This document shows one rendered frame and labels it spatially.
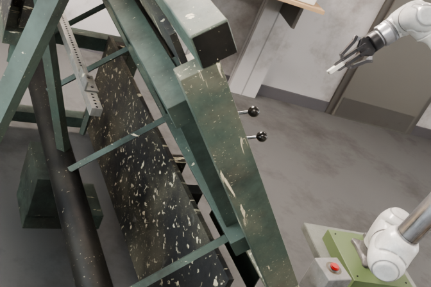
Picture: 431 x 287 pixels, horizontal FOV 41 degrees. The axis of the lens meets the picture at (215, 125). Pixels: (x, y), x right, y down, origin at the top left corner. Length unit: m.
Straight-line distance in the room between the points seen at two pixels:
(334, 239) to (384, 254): 0.37
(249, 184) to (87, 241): 0.81
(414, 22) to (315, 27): 3.60
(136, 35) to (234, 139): 0.49
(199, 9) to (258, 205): 0.68
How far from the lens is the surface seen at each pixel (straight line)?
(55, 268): 3.17
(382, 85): 6.29
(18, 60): 1.31
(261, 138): 1.91
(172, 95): 1.54
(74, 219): 2.37
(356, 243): 2.80
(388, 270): 2.48
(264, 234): 1.91
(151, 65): 1.68
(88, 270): 2.19
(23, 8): 2.95
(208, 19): 1.38
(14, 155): 3.82
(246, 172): 1.68
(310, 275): 2.41
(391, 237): 2.48
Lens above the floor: 2.26
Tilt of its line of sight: 27 degrees down
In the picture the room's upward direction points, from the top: 24 degrees clockwise
